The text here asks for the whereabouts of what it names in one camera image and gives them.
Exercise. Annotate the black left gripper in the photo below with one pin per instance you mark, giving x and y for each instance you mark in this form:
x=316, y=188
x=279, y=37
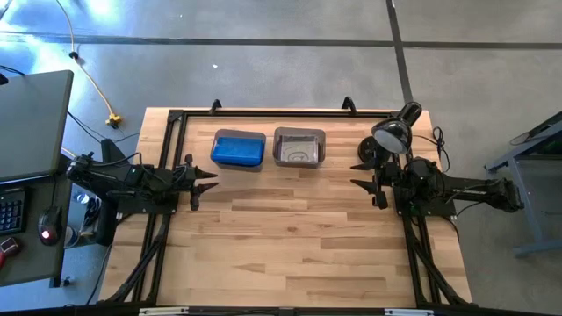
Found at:
x=189, y=182

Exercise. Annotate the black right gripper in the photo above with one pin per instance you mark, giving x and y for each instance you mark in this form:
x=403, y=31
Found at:
x=385, y=180

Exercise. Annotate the blue jewel case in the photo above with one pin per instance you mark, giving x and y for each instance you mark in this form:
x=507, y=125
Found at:
x=237, y=151

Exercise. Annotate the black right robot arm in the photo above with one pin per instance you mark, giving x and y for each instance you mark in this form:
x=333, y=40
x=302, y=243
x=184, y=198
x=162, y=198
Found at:
x=474, y=191

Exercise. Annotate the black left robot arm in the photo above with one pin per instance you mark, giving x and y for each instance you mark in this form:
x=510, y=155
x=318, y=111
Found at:
x=131, y=177

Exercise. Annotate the black desk lamp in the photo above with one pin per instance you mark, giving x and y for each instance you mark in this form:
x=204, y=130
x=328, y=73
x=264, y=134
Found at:
x=395, y=131

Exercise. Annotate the grey translucent plastic bin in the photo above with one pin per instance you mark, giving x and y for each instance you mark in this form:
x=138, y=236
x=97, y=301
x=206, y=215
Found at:
x=298, y=131
x=239, y=133

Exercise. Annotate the white label strip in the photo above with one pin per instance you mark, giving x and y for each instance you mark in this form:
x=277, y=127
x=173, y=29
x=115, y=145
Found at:
x=408, y=312
x=162, y=311

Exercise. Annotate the black computer mouse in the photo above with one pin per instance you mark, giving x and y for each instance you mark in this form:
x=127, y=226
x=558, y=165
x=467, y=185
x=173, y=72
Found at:
x=50, y=219

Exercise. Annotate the grey desk top panel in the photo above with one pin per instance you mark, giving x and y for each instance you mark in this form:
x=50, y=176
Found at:
x=30, y=123

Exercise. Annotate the dark grey desk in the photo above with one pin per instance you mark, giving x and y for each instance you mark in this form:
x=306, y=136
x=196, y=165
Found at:
x=26, y=263

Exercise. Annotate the black keyboard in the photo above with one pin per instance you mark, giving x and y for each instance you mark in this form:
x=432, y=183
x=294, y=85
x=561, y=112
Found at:
x=11, y=213

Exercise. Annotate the small red black device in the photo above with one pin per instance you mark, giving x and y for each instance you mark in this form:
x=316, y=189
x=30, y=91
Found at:
x=9, y=248

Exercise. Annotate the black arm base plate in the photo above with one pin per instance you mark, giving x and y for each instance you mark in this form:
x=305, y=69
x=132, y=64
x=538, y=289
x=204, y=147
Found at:
x=432, y=210
x=145, y=208

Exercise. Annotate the black frame hook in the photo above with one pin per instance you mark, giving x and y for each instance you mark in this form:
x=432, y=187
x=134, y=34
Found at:
x=216, y=101
x=348, y=98

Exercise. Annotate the black aluminium table frame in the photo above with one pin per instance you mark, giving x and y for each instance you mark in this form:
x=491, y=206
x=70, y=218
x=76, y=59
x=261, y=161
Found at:
x=285, y=113

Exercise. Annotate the black upright post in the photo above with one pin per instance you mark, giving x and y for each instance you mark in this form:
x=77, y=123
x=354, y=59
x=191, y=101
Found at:
x=107, y=224

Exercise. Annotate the grey metal cart frame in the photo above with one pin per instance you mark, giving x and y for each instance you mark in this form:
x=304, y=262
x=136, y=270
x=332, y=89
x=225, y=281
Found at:
x=538, y=248

